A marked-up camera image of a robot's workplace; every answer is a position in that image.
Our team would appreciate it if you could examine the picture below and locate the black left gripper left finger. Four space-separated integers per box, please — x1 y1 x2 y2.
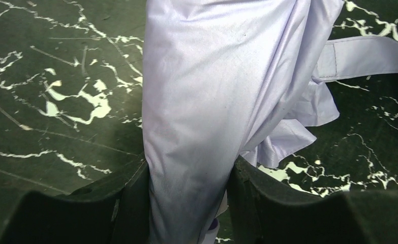
0 161 149 243

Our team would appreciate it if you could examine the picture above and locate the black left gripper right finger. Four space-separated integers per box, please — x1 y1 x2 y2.
227 158 398 243

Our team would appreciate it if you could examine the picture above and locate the lavender folding umbrella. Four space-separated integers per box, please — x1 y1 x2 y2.
142 1 398 243

